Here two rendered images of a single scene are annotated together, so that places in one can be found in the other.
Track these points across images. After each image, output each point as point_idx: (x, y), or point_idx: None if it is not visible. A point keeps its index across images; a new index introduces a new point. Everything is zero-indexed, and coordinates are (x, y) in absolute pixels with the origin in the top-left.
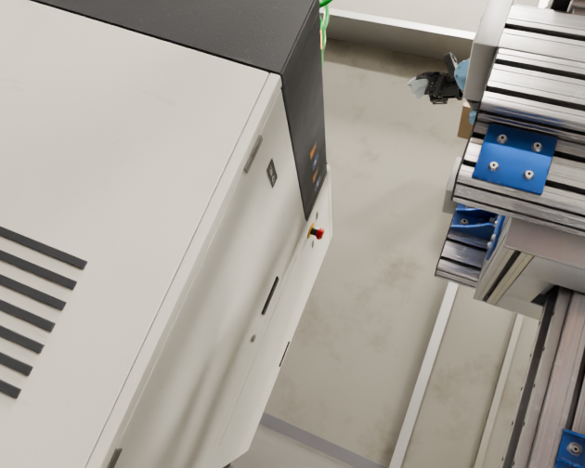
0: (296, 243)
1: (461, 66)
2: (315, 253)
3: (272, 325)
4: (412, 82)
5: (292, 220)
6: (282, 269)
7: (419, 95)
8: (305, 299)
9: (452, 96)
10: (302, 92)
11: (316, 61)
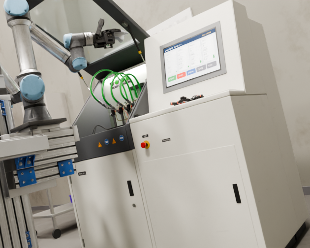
0: (134, 160)
1: None
2: (187, 134)
3: (157, 193)
4: None
5: (114, 163)
6: (131, 175)
7: (122, 38)
8: (229, 150)
9: (99, 45)
10: None
11: None
